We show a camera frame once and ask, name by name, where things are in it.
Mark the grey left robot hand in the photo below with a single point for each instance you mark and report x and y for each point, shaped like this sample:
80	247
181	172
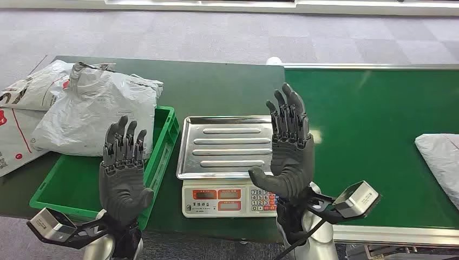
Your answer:
122	186

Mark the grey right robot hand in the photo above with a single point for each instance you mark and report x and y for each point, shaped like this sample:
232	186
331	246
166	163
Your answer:
292	161

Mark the grey mailer with red line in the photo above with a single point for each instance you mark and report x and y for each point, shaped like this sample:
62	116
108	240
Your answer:
443	161

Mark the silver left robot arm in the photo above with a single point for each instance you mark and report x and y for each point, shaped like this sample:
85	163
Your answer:
98	249

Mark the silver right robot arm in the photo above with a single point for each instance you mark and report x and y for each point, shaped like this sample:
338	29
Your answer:
317	240

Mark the green conveyor belt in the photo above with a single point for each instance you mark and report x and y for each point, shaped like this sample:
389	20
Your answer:
369	118

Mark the green plastic crate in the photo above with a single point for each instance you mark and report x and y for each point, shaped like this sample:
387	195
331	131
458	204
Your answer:
71	186

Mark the stainless steel scale tray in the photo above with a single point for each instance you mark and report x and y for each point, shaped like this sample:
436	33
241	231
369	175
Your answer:
229	147

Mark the large grey plastic mailer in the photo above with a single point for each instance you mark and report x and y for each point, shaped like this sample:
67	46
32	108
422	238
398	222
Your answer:
104	104

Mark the white electronic scale body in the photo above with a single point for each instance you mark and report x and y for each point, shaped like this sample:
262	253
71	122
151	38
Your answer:
215	201

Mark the dark green table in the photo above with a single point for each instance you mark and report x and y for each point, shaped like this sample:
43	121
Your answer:
222	89

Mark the white mailer with red print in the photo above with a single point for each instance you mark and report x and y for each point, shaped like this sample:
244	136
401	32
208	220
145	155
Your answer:
14	140

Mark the white mailer with black print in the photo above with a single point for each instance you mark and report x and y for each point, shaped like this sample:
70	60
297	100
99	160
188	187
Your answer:
39	86

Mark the black left camera bracket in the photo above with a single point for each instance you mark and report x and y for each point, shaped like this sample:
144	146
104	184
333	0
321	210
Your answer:
88	233

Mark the black camera bracket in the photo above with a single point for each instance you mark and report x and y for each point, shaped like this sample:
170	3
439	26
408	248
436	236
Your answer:
324	211
88	233

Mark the black right camera bracket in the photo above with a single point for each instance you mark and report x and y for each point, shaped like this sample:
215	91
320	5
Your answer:
324	211

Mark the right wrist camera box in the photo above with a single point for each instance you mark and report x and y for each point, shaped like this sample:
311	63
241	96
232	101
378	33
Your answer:
358	199

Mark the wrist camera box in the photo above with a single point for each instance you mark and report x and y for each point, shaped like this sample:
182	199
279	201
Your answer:
50	226
358	199

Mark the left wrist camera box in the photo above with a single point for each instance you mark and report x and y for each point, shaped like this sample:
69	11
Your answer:
50	226

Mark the aluminium conveyor frame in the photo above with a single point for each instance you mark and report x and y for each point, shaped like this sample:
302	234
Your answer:
394	235

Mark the white wall ledge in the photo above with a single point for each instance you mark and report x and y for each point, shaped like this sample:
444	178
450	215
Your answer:
358	7

